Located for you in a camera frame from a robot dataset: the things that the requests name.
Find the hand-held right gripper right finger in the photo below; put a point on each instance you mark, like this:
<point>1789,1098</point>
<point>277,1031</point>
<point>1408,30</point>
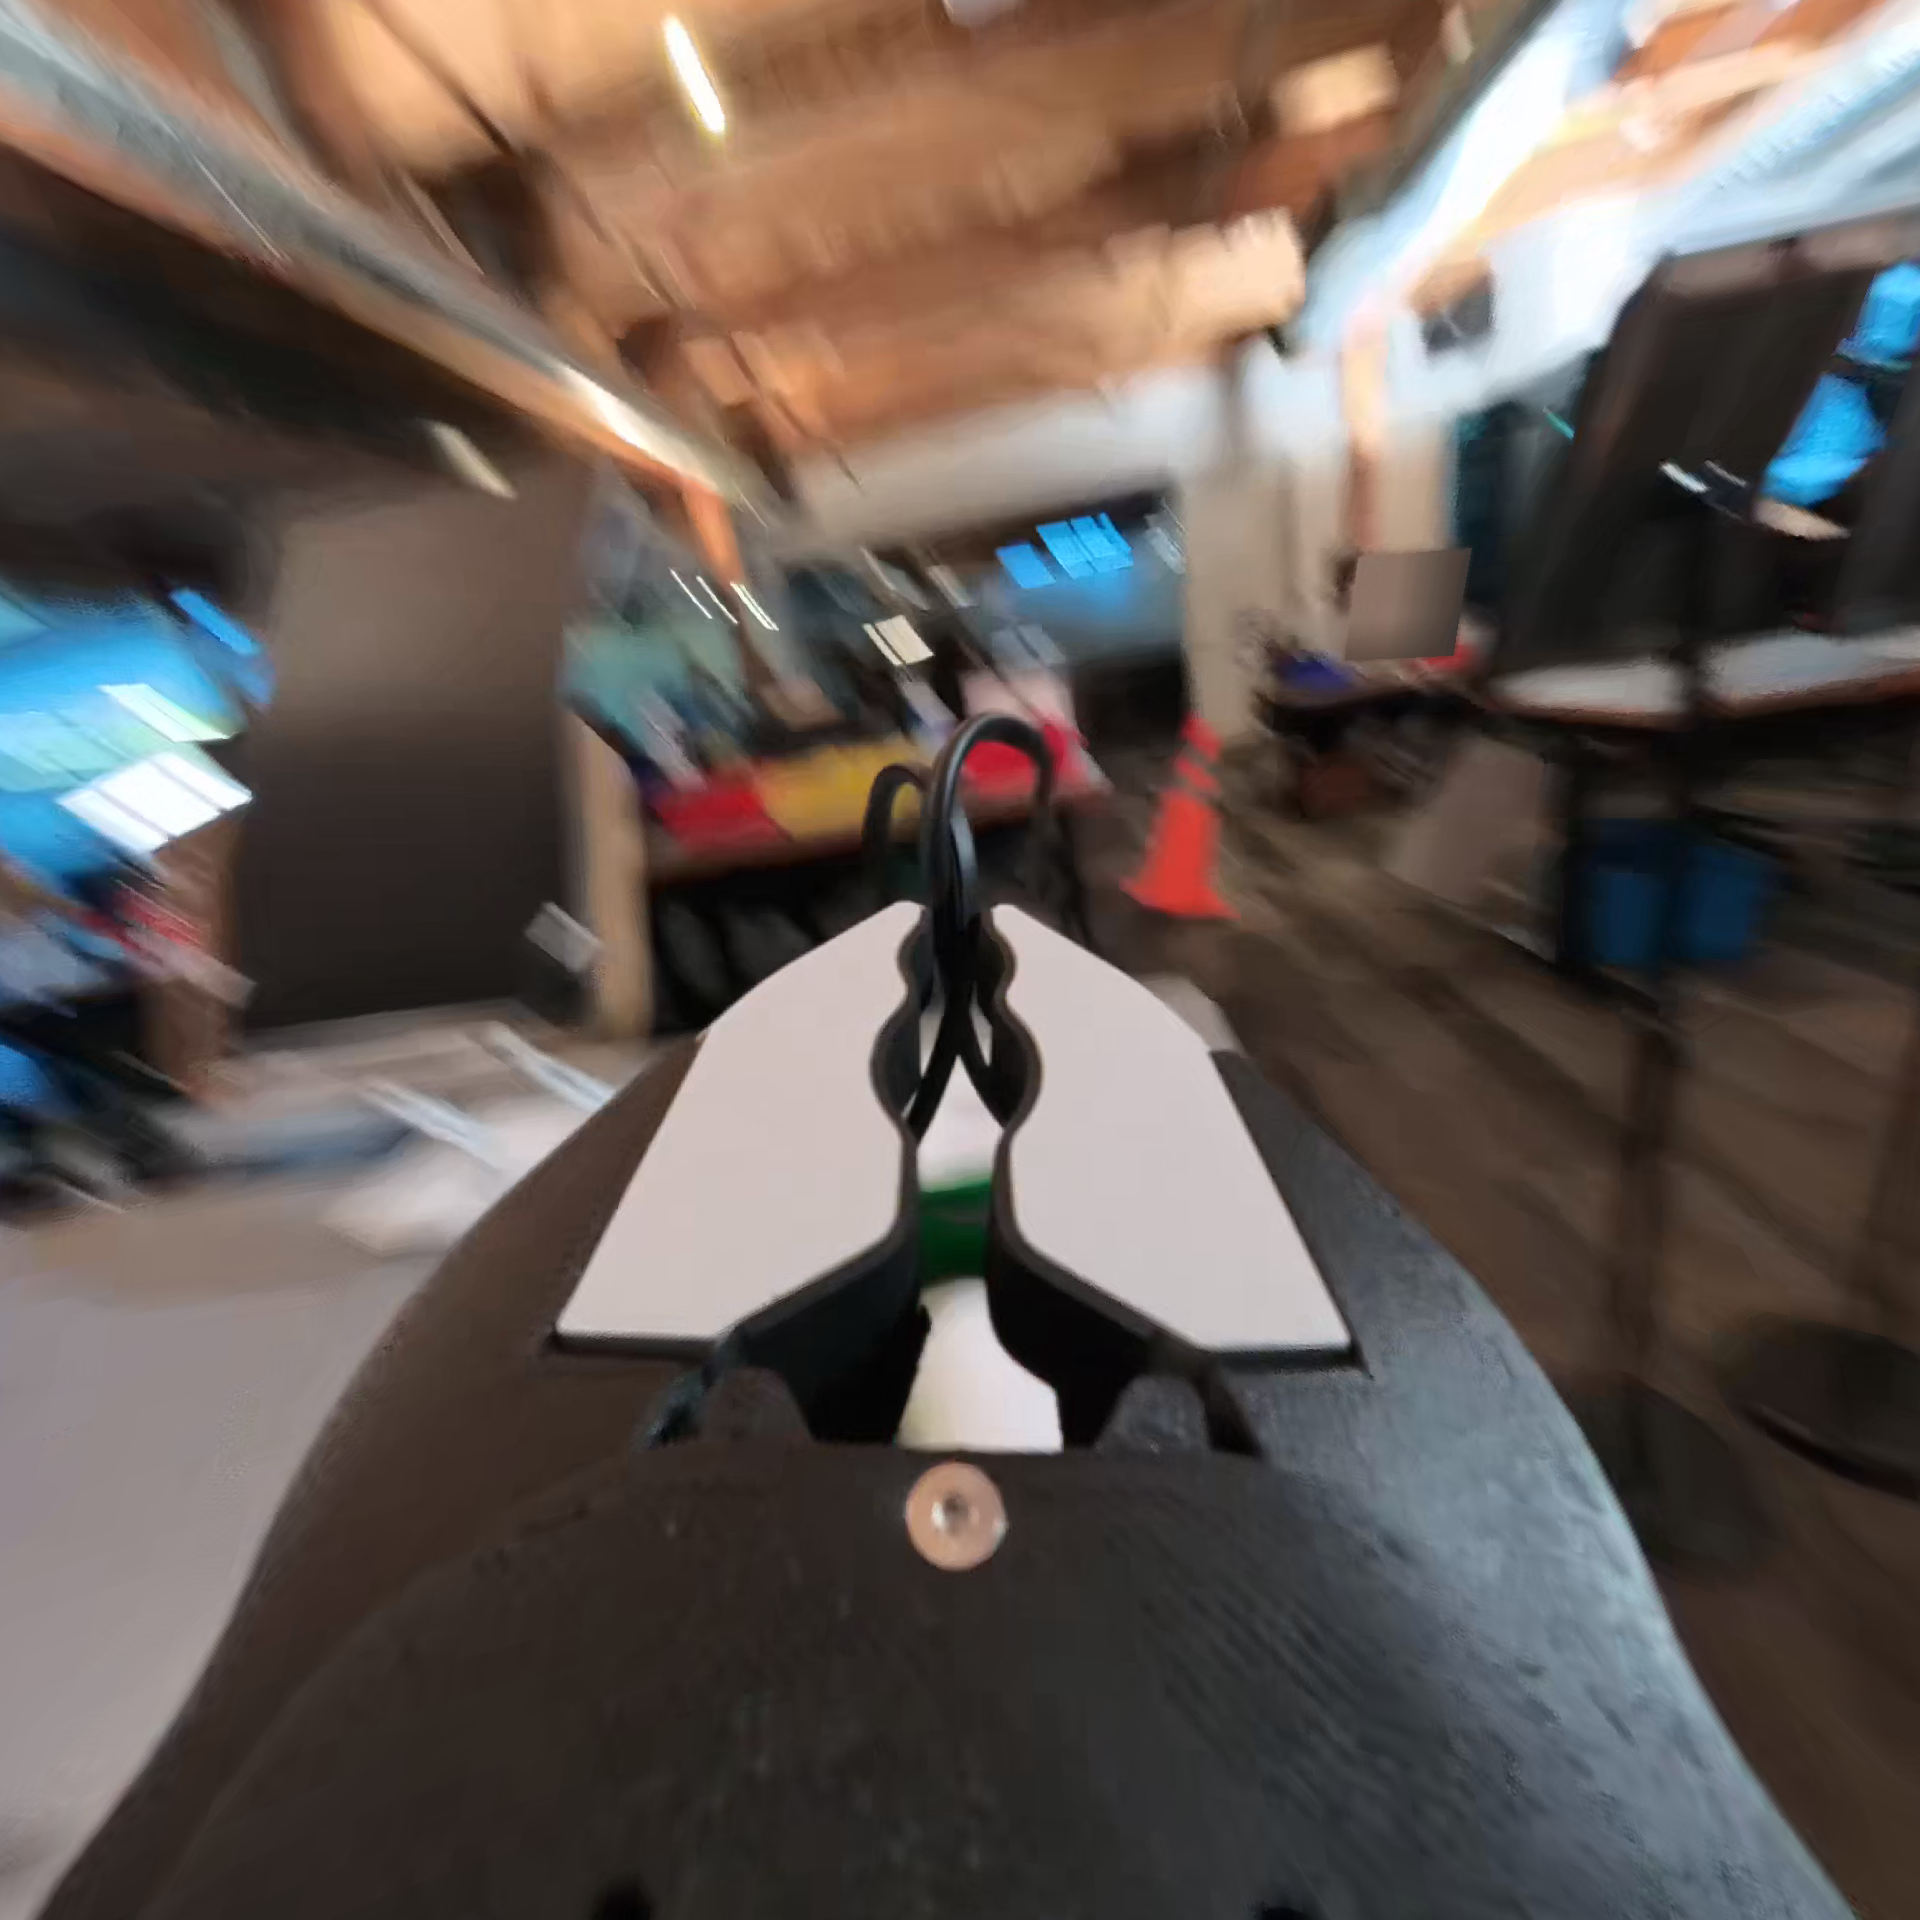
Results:
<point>1153,1186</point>

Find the orange traffic cone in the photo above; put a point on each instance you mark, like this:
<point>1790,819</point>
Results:
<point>1186,857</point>

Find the green plastic bin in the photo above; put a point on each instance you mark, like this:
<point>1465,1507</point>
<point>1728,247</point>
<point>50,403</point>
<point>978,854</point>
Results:
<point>952,1223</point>

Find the printed paper sheets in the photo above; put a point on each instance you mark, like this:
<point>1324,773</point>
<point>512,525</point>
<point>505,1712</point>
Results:
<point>437,1154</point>

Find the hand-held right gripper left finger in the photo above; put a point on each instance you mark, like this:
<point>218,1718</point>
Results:
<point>748,1186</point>

